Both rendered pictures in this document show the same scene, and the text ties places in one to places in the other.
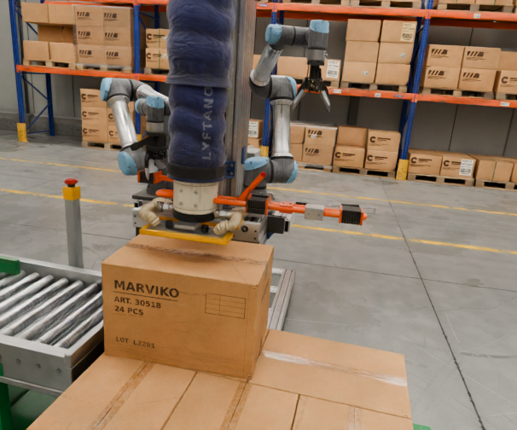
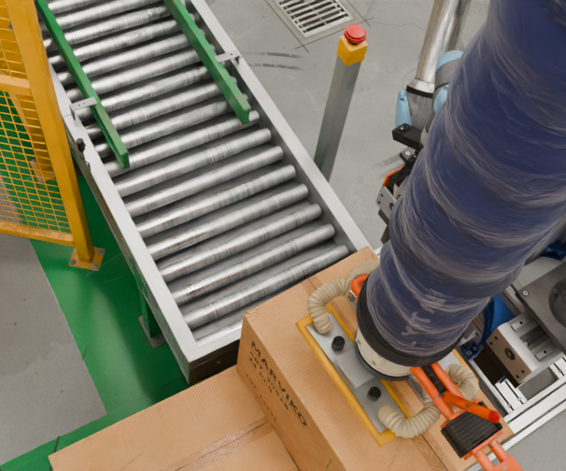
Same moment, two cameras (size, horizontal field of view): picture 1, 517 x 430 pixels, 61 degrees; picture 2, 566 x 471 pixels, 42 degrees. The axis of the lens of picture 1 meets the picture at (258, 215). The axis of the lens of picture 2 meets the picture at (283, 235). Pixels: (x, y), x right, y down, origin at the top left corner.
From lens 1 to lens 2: 138 cm
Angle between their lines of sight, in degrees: 51
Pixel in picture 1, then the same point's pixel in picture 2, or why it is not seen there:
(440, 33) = not seen: outside the picture
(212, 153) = (418, 343)
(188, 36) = (431, 210)
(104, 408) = (180, 459)
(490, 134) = not seen: outside the picture
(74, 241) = (332, 113)
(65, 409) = (148, 429)
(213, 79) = (454, 285)
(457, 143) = not seen: outside the picture
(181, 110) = (390, 270)
